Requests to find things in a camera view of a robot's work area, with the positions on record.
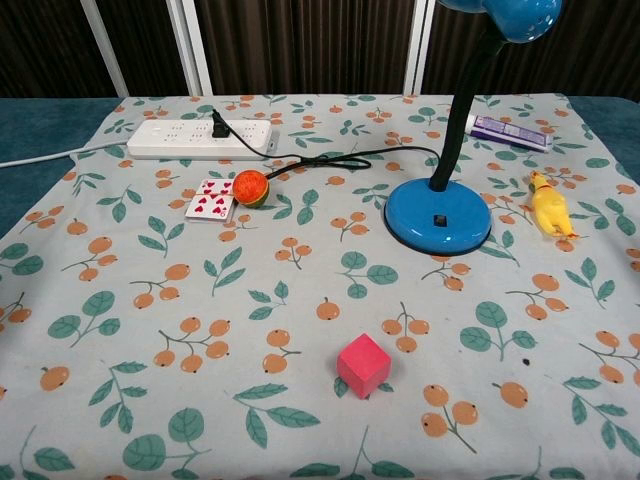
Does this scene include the blue desk lamp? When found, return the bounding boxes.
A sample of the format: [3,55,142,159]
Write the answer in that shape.
[383,0,565,256]

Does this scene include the floral fruit print tablecloth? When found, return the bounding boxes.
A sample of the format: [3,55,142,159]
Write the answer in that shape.
[0,92,640,480]

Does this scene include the orange green ball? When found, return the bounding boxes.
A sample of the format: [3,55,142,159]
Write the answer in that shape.
[232,169,271,210]

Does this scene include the hearts playing card deck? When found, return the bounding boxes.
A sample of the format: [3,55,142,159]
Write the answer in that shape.
[184,177,238,224]

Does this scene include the pink cube block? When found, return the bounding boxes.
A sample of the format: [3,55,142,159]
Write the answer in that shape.
[335,332,392,401]

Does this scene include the white power strip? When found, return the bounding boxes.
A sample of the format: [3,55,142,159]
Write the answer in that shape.
[126,118,279,161]

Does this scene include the purple white toothpaste tube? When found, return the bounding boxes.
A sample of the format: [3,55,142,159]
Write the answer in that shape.
[465,114,552,153]

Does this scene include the yellow rubber chicken toy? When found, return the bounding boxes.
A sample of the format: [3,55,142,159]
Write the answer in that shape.
[528,170,579,241]

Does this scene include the black power cable with plug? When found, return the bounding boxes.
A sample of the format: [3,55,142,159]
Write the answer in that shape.
[211,108,442,180]

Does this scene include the white metal frame post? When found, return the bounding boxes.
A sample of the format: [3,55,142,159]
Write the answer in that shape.
[402,0,436,96]
[79,0,129,98]
[165,0,217,97]

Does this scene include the white power strip cable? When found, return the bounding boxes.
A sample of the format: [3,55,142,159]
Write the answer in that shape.
[0,143,129,169]

